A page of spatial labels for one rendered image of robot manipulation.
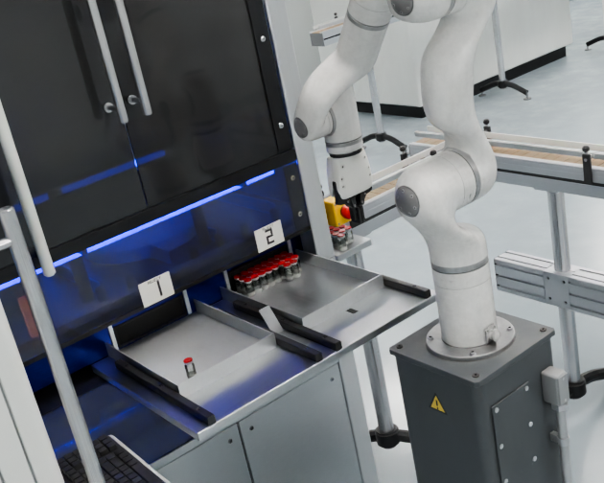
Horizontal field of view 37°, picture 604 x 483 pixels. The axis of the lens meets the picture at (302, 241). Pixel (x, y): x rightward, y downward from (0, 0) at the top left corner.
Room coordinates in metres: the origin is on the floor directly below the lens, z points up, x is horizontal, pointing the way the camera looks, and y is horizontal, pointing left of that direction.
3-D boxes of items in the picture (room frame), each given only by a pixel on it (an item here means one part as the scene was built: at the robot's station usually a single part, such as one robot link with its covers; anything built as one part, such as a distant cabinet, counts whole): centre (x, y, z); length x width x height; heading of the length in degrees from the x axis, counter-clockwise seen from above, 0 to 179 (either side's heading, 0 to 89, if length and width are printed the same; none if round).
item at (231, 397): (1.93, 0.13, 0.87); 0.70 x 0.48 x 0.02; 125
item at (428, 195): (1.70, -0.29, 1.16); 0.19 x 0.12 x 0.24; 125
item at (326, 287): (2.09, 0.03, 0.90); 0.34 x 0.26 x 0.04; 35
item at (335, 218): (2.33, -0.11, 1.00); 0.08 x 0.07 x 0.07; 35
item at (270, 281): (2.18, 0.09, 0.91); 0.18 x 0.02 x 0.05; 125
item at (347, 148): (1.97, -0.14, 1.27); 0.09 x 0.08 x 0.03; 125
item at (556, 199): (2.58, -0.79, 0.46); 0.09 x 0.09 x 0.77; 35
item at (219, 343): (1.89, 0.31, 0.90); 0.34 x 0.26 x 0.04; 35
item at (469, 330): (1.72, -0.31, 0.95); 0.19 x 0.19 x 0.18
